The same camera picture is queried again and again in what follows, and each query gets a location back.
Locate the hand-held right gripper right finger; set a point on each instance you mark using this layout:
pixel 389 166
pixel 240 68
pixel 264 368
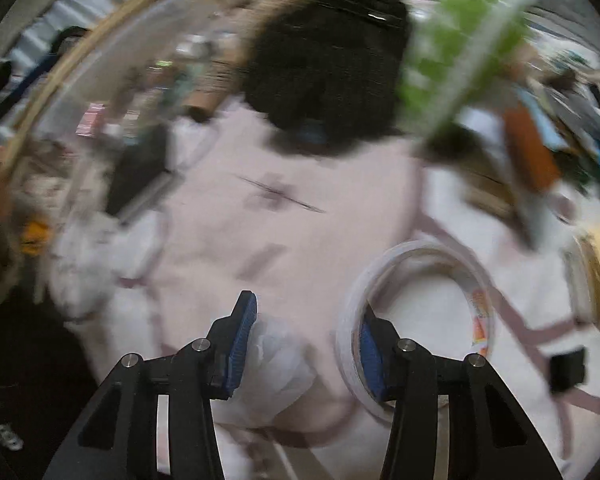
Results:
pixel 372 360

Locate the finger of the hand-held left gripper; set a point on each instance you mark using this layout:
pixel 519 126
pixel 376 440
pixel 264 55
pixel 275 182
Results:
pixel 42 70

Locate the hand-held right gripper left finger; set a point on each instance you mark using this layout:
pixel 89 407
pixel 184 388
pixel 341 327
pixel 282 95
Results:
pixel 240 345

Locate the large clear tape roll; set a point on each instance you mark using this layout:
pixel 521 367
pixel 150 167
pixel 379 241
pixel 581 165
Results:
pixel 350 310

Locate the clear plastic storage box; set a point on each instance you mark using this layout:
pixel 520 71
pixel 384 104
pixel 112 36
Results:
pixel 105 75

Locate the wooden shelf unit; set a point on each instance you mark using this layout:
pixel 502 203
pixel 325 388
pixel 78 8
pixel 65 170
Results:
pixel 70 65

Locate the grey curtain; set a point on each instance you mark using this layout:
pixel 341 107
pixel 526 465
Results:
pixel 70 5

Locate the printed blanket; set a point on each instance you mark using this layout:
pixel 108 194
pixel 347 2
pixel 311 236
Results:
pixel 305 240

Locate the black sheet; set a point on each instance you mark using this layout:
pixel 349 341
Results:
pixel 137 175

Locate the brown twine spool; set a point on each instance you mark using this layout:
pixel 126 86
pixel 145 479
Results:
pixel 207 90

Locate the small black object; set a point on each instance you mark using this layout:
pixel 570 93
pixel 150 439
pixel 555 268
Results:
pixel 567 372

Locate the dark cloth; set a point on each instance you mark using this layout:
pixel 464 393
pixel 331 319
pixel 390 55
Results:
pixel 25 375

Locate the orange leather case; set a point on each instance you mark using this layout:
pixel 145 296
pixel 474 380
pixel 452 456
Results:
pixel 532 150

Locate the black stitched glove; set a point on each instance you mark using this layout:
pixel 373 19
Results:
pixel 325 60

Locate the green dotted wet wipes pack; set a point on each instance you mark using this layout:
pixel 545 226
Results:
pixel 455 45

